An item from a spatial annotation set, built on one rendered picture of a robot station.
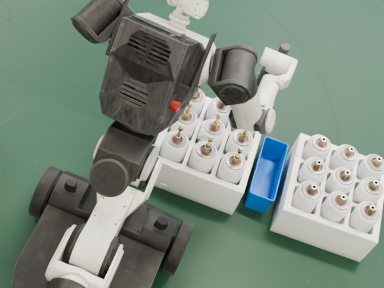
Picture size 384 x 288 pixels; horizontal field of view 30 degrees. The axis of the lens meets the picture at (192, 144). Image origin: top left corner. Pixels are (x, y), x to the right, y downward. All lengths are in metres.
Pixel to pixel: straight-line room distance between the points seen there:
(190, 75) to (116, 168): 0.33
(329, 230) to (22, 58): 1.49
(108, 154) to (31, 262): 0.62
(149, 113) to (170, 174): 0.83
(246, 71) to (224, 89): 0.08
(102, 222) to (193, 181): 0.52
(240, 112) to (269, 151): 0.94
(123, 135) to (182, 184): 0.80
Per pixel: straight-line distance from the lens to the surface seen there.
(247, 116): 2.17
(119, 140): 2.06
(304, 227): 2.85
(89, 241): 2.36
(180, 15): 2.09
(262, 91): 2.36
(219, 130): 2.80
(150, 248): 2.58
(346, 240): 2.89
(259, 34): 3.55
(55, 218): 2.59
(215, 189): 2.79
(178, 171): 2.76
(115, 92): 2.00
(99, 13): 2.12
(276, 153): 3.08
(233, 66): 2.02
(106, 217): 2.42
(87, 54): 3.25
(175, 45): 1.91
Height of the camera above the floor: 2.46
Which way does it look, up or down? 54 degrees down
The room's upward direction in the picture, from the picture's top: 21 degrees clockwise
